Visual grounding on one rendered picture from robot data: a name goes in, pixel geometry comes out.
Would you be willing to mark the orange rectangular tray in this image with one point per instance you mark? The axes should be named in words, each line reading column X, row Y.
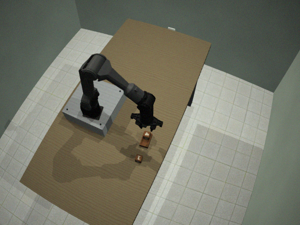
column 145, row 143

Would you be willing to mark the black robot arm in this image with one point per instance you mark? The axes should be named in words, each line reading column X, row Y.
column 99, row 67

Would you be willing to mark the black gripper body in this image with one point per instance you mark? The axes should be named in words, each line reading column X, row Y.
column 151, row 122

